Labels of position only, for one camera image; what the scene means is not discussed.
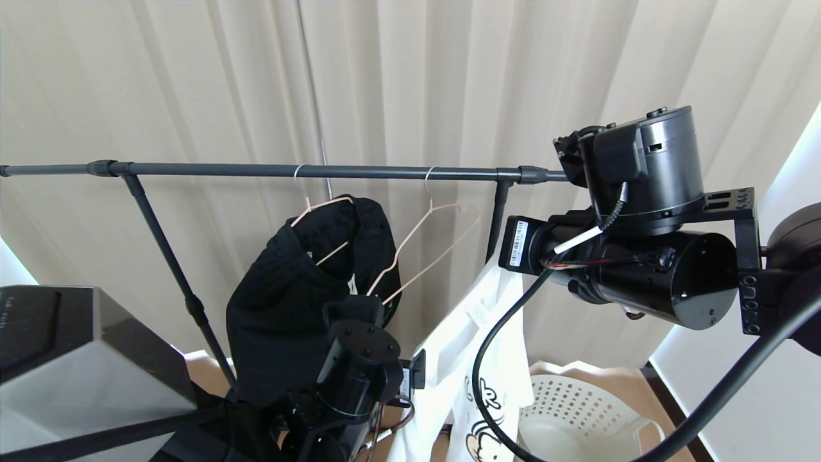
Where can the white printed t-shirt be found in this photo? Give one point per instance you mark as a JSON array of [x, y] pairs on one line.
[[449, 359]]

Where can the black clothes rack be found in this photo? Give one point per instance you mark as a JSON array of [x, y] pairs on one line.
[[256, 170]]

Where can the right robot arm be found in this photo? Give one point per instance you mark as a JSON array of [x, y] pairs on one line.
[[667, 276]]

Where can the beige curtain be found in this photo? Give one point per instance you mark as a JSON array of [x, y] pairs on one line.
[[192, 77]]

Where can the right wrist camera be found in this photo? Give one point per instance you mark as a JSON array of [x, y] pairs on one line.
[[609, 160]]

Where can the pink clothes hanger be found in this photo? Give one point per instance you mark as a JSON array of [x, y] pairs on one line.
[[321, 206], [417, 234]]

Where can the white laundry basket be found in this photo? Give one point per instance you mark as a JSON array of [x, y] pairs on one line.
[[577, 417]]

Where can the black shorts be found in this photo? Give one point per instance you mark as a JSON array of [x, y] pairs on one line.
[[288, 333]]

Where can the thin grey curtain wand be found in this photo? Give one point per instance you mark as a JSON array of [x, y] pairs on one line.
[[311, 77]]

